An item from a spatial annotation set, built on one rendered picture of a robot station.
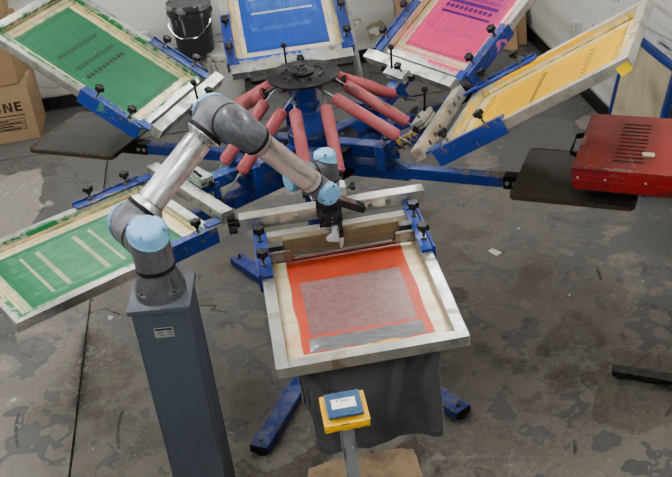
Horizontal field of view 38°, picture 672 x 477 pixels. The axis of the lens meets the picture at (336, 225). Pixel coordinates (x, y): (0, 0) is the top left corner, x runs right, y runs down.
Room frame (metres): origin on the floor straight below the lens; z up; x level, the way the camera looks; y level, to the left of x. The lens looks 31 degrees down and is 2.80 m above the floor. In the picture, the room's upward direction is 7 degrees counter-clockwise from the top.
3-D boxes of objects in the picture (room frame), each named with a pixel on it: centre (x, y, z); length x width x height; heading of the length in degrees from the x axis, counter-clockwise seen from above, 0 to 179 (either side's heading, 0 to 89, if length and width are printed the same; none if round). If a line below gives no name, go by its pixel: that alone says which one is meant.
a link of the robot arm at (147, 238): (2.43, 0.54, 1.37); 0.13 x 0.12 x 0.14; 30
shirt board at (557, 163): (3.44, -0.55, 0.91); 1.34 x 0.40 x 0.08; 65
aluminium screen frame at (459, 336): (2.67, -0.03, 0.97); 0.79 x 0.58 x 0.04; 5
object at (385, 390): (2.38, -0.06, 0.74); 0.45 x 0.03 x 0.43; 95
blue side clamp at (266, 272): (2.89, 0.27, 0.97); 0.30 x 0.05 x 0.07; 5
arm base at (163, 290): (2.42, 0.54, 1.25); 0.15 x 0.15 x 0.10
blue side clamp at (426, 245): (2.93, -0.29, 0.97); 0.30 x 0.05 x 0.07; 5
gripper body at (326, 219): (2.89, 0.02, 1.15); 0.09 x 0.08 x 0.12; 95
